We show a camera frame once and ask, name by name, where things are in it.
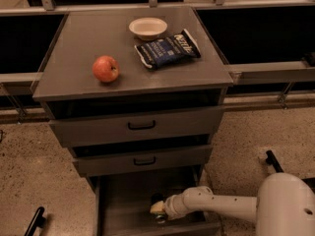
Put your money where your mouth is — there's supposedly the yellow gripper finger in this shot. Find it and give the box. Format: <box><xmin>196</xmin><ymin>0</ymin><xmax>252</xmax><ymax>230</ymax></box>
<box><xmin>150</xmin><ymin>201</ymin><xmax>165</xmax><ymax>214</ymax></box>

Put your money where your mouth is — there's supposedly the green soda can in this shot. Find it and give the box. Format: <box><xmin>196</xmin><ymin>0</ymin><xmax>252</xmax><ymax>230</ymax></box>
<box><xmin>150</xmin><ymin>193</ymin><xmax>167</xmax><ymax>224</ymax></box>

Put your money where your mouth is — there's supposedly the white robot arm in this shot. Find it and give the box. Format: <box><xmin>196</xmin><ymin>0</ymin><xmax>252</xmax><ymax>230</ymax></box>
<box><xmin>150</xmin><ymin>173</ymin><xmax>315</xmax><ymax>236</ymax></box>

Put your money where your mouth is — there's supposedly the bottom drawer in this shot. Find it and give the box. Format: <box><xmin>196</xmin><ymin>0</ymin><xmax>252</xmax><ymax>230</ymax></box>
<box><xmin>94</xmin><ymin>166</ymin><xmax>220</xmax><ymax>236</ymax></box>

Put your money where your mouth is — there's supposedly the drawer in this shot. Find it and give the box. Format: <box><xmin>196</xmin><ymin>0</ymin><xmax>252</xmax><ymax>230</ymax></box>
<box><xmin>49</xmin><ymin>106</ymin><xmax>223</xmax><ymax>148</ymax></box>
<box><xmin>73</xmin><ymin>145</ymin><xmax>212</xmax><ymax>177</ymax></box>
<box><xmin>94</xmin><ymin>166</ymin><xmax>220</xmax><ymax>236</ymax></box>

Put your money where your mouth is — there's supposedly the middle drawer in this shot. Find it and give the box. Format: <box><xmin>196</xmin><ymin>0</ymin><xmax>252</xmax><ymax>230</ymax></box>
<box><xmin>73</xmin><ymin>145</ymin><xmax>212</xmax><ymax>177</ymax></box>

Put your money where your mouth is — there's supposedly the grey drawer cabinet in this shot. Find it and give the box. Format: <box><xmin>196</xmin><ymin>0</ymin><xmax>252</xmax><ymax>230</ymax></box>
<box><xmin>31</xmin><ymin>5</ymin><xmax>234</xmax><ymax>236</ymax></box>

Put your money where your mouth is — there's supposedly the top drawer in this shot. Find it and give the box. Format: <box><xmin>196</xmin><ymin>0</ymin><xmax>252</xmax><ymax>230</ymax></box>
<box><xmin>49</xmin><ymin>106</ymin><xmax>223</xmax><ymax>148</ymax></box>

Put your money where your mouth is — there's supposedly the black left base leg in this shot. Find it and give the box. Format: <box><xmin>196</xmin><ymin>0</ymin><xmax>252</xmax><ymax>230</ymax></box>
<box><xmin>24</xmin><ymin>206</ymin><xmax>46</xmax><ymax>236</ymax></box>

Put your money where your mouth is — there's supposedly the black base leg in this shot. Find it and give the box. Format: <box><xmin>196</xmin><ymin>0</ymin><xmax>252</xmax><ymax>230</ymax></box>
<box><xmin>265</xmin><ymin>150</ymin><xmax>284</xmax><ymax>173</ymax></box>
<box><xmin>24</xmin><ymin>206</ymin><xmax>46</xmax><ymax>236</ymax></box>

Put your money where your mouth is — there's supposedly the black right base leg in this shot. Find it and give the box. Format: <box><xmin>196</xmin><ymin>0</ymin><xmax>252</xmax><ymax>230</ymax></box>
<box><xmin>265</xmin><ymin>150</ymin><xmax>284</xmax><ymax>173</ymax></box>

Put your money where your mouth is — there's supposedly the red apple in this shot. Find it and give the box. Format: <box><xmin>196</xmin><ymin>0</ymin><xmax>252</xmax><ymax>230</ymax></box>
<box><xmin>93</xmin><ymin>55</ymin><xmax>119</xmax><ymax>83</ymax></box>

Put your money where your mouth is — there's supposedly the metal railing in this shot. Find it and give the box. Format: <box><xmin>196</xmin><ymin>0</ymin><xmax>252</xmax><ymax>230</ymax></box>
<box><xmin>0</xmin><ymin>0</ymin><xmax>315</xmax><ymax>119</ymax></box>

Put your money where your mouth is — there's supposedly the blue chip bag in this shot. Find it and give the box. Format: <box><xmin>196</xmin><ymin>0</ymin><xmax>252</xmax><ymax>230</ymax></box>
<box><xmin>134</xmin><ymin>29</ymin><xmax>201</xmax><ymax>70</ymax></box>

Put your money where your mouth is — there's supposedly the white bowl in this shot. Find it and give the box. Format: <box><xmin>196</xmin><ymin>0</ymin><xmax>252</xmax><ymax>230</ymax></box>
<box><xmin>129</xmin><ymin>18</ymin><xmax>167</xmax><ymax>41</ymax></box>

